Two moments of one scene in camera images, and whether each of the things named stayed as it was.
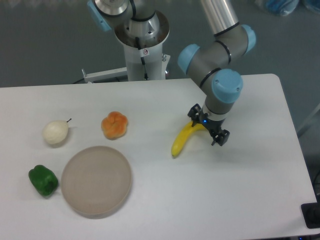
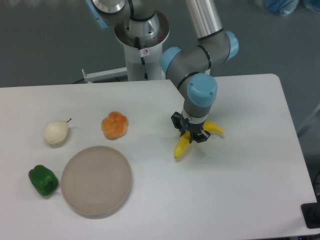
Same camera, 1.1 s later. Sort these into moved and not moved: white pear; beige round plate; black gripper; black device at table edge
Moved: black gripper
Not moved: black device at table edge; white pear; beige round plate
